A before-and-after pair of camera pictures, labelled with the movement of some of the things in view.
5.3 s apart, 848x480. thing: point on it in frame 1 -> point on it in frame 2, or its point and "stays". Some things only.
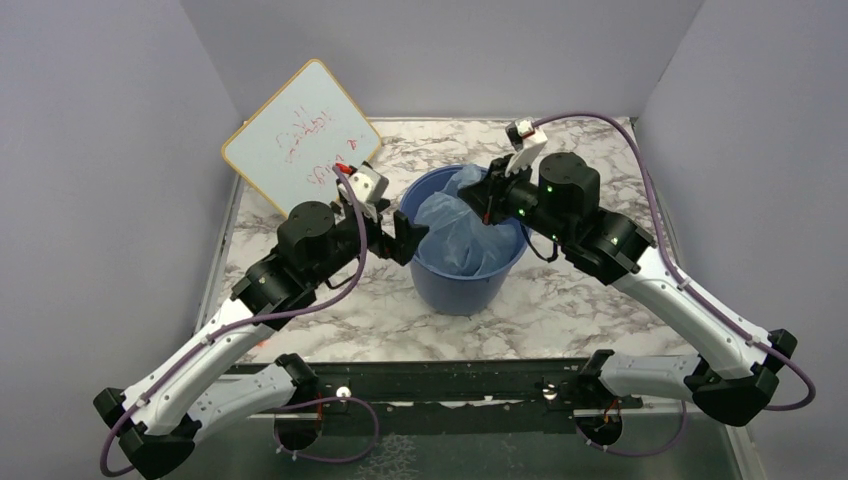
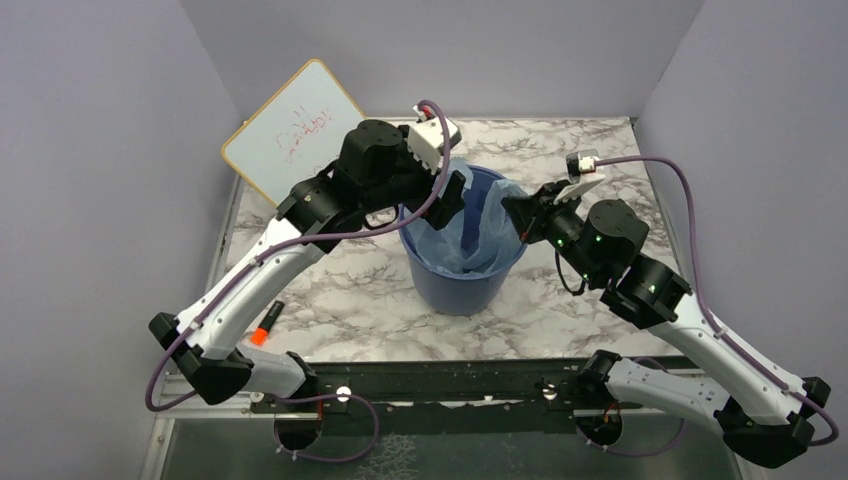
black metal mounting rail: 460,397 stays
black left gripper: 406,238 -> 442,210
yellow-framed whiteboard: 286,149 stays
